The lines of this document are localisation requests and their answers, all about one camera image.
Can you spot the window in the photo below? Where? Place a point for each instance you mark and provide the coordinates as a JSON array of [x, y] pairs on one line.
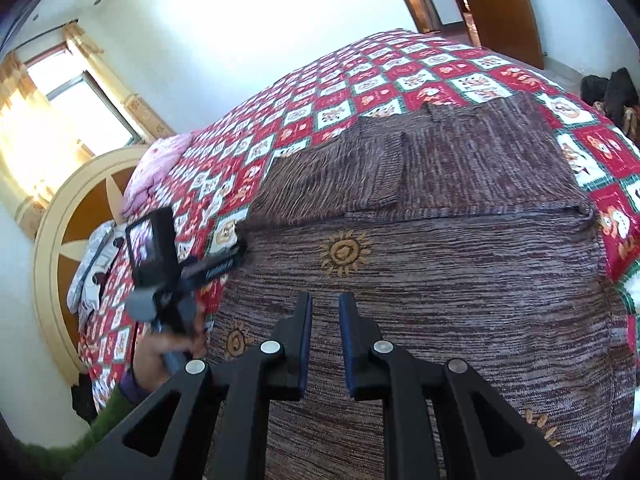
[[75, 105]]

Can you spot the white grey patterned cloth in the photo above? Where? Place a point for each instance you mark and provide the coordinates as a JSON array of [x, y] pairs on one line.
[[92, 270]]

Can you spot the dark bag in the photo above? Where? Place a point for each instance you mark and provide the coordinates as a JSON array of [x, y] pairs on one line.
[[607, 87]]

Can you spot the pink quilt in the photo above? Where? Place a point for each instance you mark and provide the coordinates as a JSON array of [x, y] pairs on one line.
[[152, 170]]

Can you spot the person's left hand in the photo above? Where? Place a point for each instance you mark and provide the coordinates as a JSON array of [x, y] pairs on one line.
[[152, 360]]

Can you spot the round wooden headboard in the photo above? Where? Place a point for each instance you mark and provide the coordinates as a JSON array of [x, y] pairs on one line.
[[50, 280]]

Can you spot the brown wooden door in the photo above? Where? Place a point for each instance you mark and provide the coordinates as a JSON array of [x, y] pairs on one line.
[[500, 10]]

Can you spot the red checked printed blanket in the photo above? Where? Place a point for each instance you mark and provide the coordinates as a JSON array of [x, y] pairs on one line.
[[350, 90]]

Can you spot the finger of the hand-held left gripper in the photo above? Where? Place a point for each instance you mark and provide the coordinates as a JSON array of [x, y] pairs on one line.
[[217, 266]]

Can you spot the brown knit sweater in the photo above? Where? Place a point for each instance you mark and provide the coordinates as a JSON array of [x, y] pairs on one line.
[[450, 270]]

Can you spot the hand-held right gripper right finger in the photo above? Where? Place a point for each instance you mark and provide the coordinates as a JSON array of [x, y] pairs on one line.
[[347, 345]]

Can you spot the person's left forearm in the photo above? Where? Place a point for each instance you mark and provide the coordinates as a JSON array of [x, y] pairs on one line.
[[112, 410]]

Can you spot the yellow curtain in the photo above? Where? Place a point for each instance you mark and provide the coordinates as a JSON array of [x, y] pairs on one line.
[[30, 160], [115, 85]]

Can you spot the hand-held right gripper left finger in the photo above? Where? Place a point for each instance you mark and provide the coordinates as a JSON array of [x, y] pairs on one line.
[[302, 345]]

